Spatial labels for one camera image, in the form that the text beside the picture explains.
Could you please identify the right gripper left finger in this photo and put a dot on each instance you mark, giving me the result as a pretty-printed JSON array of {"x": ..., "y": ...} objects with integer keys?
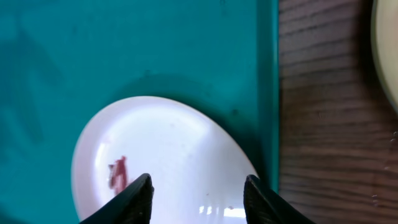
[{"x": 132, "y": 206}]

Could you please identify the green rimmed plate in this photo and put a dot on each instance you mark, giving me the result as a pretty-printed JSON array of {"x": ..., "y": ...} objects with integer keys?
[{"x": 384, "y": 46}]

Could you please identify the white plate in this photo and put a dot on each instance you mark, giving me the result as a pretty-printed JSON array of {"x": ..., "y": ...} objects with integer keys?
[{"x": 197, "y": 169}]

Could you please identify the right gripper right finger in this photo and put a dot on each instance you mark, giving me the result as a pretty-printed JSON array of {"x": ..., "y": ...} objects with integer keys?
[{"x": 263, "y": 206}]

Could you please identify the teal plastic tray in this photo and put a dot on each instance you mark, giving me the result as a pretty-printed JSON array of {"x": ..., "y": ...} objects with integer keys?
[{"x": 63, "y": 61}]

